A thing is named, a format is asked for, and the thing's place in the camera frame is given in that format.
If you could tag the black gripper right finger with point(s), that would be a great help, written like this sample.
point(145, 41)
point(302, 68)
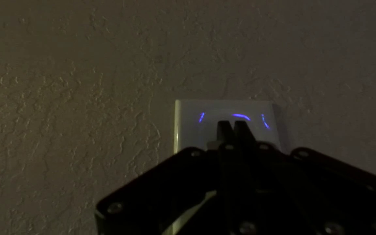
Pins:
point(310, 191)

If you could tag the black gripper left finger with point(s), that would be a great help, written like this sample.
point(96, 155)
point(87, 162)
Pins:
point(170, 187)

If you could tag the white light switch plate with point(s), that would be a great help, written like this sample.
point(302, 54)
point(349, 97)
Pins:
point(188, 126)

